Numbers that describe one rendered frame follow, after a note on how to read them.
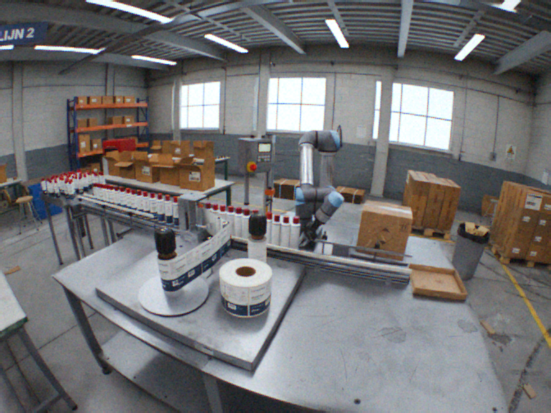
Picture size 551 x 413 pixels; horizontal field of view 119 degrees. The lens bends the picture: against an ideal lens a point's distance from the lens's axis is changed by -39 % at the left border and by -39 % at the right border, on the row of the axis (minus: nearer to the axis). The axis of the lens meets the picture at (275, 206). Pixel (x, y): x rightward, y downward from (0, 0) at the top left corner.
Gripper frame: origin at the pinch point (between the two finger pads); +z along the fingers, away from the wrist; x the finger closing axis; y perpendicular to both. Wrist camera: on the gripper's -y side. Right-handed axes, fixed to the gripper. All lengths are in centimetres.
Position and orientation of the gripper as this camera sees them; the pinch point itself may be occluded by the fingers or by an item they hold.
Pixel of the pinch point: (300, 243)
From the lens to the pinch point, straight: 144.3
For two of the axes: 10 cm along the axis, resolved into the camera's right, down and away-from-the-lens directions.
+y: -3.4, 2.8, -9.0
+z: -5.1, 7.5, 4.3
